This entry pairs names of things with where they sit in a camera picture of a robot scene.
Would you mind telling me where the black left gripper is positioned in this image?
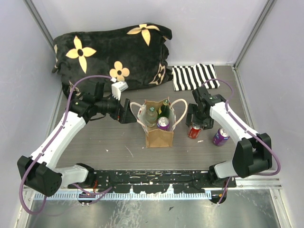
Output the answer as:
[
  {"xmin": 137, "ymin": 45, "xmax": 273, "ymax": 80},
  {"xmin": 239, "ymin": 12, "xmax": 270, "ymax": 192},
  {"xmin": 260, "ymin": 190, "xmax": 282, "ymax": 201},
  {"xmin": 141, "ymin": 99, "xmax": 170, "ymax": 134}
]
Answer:
[{"xmin": 96, "ymin": 91, "xmax": 137, "ymax": 124}]

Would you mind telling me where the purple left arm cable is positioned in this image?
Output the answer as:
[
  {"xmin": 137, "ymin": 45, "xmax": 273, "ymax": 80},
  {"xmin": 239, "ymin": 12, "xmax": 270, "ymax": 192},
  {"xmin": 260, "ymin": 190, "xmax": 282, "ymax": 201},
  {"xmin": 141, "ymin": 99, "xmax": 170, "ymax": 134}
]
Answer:
[{"xmin": 19, "ymin": 75, "xmax": 117, "ymax": 216}]

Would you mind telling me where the burlap watermelon canvas bag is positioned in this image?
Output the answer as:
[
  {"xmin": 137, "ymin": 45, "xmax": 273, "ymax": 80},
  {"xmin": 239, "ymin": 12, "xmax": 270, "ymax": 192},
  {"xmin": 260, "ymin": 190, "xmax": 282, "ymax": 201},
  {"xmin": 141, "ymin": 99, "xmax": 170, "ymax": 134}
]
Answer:
[{"xmin": 130, "ymin": 98, "xmax": 188, "ymax": 148}]

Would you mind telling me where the aluminium slotted rail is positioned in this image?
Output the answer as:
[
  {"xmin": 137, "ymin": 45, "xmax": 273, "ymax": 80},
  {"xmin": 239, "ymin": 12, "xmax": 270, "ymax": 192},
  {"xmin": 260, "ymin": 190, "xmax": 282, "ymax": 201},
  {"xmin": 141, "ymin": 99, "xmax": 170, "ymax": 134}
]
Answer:
[{"xmin": 77, "ymin": 191, "xmax": 212, "ymax": 200}]

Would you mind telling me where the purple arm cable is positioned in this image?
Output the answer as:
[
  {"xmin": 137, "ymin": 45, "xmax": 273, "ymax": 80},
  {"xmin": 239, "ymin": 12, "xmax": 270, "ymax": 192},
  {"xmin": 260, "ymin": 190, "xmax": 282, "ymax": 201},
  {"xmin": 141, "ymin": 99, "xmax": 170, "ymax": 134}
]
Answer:
[
  {"xmin": 19, "ymin": 75, "xmax": 117, "ymax": 216},
  {"xmin": 201, "ymin": 78, "xmax": 281, "ymax": 205}
]

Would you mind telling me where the red Coke can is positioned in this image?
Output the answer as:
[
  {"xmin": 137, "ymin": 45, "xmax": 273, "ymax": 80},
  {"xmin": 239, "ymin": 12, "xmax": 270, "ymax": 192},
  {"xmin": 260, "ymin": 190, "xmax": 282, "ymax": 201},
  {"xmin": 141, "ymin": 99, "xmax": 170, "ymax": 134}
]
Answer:
[{"xmin": 188, "ymin": 123, "xmax": 202, "ymax": 139}]

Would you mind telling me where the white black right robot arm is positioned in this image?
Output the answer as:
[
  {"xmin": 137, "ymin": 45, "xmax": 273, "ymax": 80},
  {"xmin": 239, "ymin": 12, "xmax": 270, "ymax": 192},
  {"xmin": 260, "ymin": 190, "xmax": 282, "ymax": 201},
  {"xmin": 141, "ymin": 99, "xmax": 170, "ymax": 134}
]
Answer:
[{"xmin": 186, "ymin": 87, "xmax": 273, "ymax": 187}]

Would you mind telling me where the black floral plush blanket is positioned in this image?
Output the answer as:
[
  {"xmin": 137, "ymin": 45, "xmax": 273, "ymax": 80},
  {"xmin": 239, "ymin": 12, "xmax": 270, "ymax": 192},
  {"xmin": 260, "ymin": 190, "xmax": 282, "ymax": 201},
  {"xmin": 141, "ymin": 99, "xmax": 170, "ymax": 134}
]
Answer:
[{"xmin": 52, "ymin": 23, "xmax": 172, "ymax": 95}]

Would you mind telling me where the clear glass Chang bottle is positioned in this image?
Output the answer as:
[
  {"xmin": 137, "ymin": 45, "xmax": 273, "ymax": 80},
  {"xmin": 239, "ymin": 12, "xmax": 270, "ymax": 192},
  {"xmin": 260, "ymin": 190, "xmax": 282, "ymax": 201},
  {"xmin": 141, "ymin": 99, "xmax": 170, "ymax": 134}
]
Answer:
[{"xmin": 145, "ymin": 106, "xmax": 158, "ymax": 127}]

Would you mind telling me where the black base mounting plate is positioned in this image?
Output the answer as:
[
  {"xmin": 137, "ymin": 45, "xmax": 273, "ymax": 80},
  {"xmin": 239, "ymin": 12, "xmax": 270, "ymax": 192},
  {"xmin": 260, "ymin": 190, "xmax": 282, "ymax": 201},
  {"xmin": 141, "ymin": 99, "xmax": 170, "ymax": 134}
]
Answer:
[{"xmin": 77, "ymin": 170, "xmax": 228, "ymax": 194}]

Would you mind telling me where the black white striped cloth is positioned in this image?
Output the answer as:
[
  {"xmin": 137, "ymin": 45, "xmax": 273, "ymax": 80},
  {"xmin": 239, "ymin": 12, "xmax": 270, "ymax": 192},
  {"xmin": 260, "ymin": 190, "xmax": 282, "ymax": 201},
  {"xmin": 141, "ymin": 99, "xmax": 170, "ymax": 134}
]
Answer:
[{"xmin": 172, "ymin": 64, "xmax": 219, "ymax": 91}]

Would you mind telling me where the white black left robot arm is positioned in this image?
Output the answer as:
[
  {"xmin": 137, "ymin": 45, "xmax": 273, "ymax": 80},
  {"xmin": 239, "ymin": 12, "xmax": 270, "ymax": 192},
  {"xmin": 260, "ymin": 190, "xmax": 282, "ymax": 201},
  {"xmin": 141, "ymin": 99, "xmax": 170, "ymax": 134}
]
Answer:
[{"xmin": 17, "ymin": 82, "xmax": 137, "ymax": 197}]

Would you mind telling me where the purple fanta can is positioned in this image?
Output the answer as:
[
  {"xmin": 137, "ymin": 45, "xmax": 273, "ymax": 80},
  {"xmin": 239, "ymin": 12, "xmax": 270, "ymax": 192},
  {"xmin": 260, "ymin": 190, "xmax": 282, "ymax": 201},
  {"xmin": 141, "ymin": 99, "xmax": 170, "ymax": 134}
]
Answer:
[
  {"xmin": 157, "ymin": 117, "xmax": 170, "ymax": 131},
  {"xmin": 213, "ymin": 128, "xmax": 230, "ymax": 146}
]

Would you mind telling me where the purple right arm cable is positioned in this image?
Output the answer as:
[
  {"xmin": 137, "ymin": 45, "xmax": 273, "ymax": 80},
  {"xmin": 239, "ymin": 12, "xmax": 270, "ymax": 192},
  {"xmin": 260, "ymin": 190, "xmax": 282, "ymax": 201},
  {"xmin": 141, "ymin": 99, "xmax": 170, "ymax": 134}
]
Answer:
[{"xmin": 201, "ymin": 78, "xmax": 281, "ymax": 205}]

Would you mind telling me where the green Perrier glass bottle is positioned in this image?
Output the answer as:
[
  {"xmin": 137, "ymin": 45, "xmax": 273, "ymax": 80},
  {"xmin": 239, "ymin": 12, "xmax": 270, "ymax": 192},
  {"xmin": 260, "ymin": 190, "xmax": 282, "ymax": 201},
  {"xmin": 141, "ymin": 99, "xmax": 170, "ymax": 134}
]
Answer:
[{"xmin": 158, "ymin": 99, "xmax": 170, "ymax": 118}]

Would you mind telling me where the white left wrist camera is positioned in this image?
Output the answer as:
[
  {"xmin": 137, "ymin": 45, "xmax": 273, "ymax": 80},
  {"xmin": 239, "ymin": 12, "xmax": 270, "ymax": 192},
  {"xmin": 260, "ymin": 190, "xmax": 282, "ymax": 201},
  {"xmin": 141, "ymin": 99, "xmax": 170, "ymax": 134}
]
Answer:
[{"xmin": 110, "ymin": 78, "xmax": 128, "ymax": 100}]

